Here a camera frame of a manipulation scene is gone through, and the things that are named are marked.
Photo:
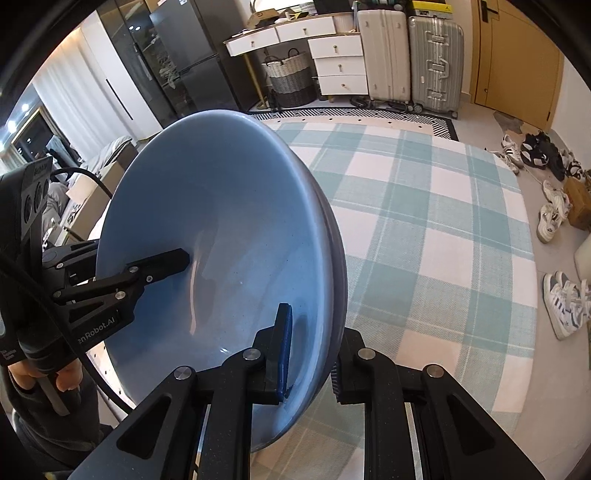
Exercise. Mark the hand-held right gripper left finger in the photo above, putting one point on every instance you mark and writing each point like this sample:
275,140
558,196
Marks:
286,350

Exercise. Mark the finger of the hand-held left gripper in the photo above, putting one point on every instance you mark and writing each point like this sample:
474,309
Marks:
74,258
157,267

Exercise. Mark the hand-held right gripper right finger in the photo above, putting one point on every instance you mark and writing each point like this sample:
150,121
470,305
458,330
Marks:
346,369

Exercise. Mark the large blue bowl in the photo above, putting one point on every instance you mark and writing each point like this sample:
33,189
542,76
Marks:
342,281

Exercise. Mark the person's left forearm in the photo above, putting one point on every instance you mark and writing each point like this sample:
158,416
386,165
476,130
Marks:
46,438

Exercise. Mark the person's left hand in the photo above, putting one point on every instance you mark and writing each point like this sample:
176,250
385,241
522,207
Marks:
71,376

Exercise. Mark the teal checkered tablecloth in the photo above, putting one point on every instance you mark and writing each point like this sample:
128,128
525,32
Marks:
415,230

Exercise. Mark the white curtain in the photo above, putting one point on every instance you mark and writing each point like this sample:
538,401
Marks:
60,101

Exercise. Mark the dark glass cabinet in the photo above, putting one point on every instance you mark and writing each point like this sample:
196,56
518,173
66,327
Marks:
138,69

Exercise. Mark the white wardrobe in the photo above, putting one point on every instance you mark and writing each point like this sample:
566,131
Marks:
101,60

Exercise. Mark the dark grey refrigerator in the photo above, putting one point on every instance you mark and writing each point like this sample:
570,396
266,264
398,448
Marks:
207,69

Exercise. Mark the woven laundry basket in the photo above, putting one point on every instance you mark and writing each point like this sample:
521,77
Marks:
291,78

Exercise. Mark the scattered shoes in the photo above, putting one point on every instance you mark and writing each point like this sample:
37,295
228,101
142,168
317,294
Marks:
549,217

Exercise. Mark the white vanity desk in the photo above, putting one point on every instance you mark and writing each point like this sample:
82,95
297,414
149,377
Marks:
277,32

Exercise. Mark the small open cardboard box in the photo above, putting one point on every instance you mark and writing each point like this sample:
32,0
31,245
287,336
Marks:
262,19

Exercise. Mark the white drawer chest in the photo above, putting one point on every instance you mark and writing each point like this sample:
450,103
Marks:
339,64

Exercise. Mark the grey door mat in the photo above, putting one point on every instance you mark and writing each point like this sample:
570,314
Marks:
508,122

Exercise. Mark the white suitcase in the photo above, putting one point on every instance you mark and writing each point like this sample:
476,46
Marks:
383,55

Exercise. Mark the black bag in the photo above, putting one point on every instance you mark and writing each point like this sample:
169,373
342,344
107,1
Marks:
332,5

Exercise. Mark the silver suitcase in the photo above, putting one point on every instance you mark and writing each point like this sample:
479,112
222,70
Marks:
436,64

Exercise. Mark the tan wooden door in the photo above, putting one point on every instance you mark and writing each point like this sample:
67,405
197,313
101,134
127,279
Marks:
517,64

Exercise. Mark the black and yellow box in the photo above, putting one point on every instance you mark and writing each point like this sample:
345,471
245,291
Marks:
429,7

